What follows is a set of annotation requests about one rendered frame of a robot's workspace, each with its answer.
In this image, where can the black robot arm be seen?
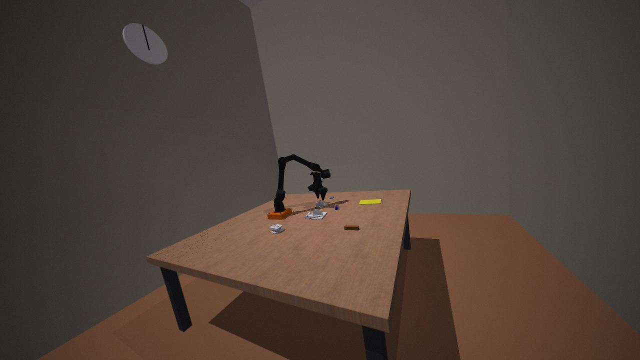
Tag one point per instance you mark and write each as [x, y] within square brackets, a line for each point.
[282, 161]

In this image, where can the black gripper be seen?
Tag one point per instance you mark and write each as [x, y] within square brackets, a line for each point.
[320, 190]

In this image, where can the yellow flat rectangular plate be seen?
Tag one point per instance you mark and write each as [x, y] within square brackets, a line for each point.
[370, 202]

